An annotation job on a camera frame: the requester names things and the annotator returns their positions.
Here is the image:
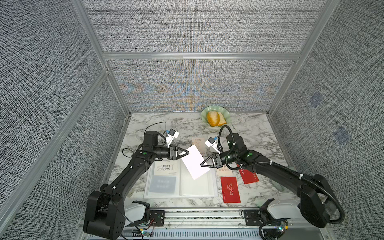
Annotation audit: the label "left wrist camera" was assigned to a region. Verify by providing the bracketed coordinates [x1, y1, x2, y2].
[166, 129, 180, 148]

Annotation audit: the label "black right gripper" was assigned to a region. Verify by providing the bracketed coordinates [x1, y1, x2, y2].
[200, 152, 240, 171]

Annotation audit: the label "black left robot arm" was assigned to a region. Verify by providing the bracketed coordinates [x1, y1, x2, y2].
[83, 131, 190, 240]

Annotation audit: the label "large red card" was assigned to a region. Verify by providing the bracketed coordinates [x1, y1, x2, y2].
[221, 177, 241, 204]

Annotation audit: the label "small bread slice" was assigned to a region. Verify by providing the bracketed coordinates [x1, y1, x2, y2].
[217, 112, 227, 127]

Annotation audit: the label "small red card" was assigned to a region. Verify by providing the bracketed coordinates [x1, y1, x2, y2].
[239, 169, 259, 185]

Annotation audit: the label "white photo album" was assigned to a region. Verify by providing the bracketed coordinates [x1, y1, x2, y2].
[144, 161, 218, 199]

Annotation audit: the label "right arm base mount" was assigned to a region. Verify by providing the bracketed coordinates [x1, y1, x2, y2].
[241, 199, 288, 240]

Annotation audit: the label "pink card four text rows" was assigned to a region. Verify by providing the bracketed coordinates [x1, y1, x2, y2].
[217, 167, 233, 177]

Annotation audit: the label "pink card gold character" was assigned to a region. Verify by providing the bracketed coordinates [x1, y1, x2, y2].
[192, 138, 207, 156]

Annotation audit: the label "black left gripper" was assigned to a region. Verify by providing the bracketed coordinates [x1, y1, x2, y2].
[152, 145, 189, 162]

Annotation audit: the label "aluminium enclosure frame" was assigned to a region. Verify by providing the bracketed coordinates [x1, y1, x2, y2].
[1, 1, 337, 233]

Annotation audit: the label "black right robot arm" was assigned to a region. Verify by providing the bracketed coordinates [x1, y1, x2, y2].
[201, 133, 346, 228]

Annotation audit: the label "light green wavy bowl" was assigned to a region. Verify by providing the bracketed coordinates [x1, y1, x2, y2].
[201, 106, 232, 127]

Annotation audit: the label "large orange bread roll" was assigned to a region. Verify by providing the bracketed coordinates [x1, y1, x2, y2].
[207, 111, 219, 127]

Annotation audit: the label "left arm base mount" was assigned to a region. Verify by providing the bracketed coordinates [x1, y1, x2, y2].
[132, 201, 166, 227]

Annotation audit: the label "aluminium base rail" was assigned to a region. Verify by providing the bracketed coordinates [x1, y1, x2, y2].
[76, 207, 337, 240]

